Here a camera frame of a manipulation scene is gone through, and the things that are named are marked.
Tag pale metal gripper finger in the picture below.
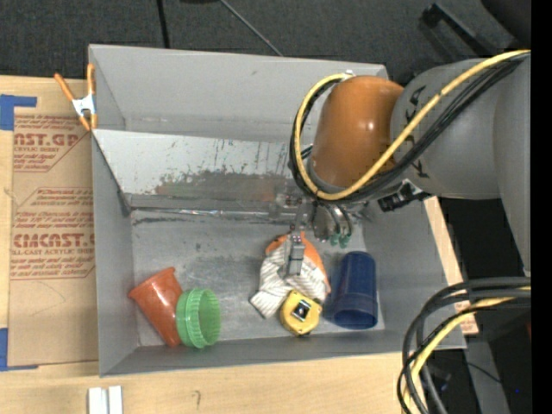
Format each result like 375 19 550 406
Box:
295 233 306 275
285 233 298 276

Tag white and orange cloth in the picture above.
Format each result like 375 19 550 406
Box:
249 230 332 321

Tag yellow tape measure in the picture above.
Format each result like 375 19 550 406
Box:
279 289 323 338

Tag blue plastic cup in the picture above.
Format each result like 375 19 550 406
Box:
323 250 380 331

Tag grey metal bin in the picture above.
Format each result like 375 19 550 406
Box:
87 44 468 378

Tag green plastic lid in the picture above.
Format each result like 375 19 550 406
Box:
175 287 223 350

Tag orange plastic cup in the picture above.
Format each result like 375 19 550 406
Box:
128 267 185 348

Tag brown cardboard board red print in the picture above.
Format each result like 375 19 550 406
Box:
0 74 101 370

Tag black cylinder on white bracket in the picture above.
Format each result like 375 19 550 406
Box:
376 179 430 213

